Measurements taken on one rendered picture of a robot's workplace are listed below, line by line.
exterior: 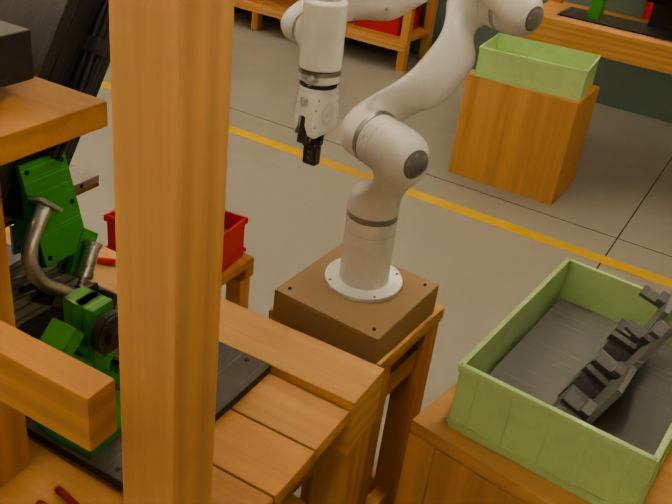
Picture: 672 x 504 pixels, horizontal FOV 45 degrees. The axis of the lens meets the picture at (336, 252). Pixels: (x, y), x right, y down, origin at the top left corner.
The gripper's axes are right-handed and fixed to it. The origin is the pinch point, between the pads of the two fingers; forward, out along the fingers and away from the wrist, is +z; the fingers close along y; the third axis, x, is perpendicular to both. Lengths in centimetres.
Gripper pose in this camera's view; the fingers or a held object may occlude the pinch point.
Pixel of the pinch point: (311, 154)
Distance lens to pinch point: 166.7
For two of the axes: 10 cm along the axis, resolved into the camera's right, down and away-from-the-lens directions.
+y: 5.2, -3.8, 7.7
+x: -8.5, -3.3, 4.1
